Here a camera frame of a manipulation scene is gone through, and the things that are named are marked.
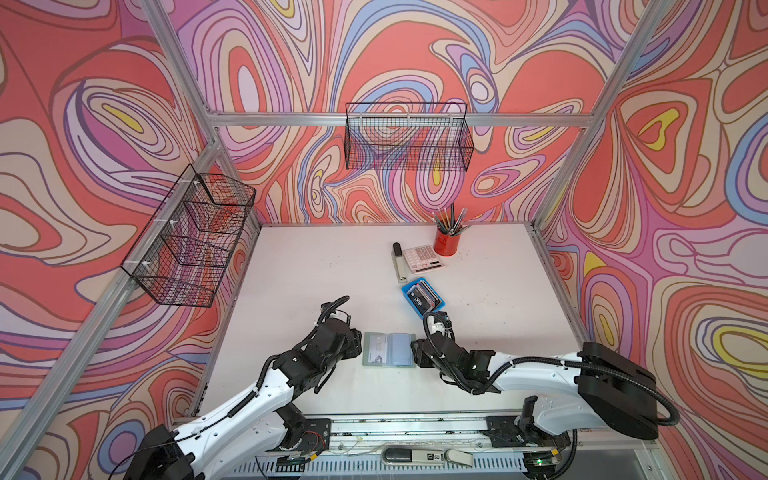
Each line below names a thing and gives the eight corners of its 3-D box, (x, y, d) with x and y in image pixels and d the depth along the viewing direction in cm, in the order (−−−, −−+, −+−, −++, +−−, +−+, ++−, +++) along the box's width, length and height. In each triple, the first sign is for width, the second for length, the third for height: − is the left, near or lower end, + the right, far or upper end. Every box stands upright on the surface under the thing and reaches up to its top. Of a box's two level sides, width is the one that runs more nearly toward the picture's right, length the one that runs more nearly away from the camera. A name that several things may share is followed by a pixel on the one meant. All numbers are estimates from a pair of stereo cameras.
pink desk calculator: (412, 276, 105) (413, 272, 103) (402, 253, 112) (402, 249, 110) (442, 268, 108) (443, 264, 106) (430, 246, 114) (431, 242, 112)
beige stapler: (398, 284, 103) (398, 278, 100) (393, 248, 113) (393, 241, 110) (407, 283, 103) (407, 277, 100) (401, 247, 113) (401, 241, 111)
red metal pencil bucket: (434, 256, 112) (438, 238, 104) (433, 243, 116) (436, 225, 108) (458, 256, 112) (463, 238, 104) (455, 243, 116) (460, 225, 108)
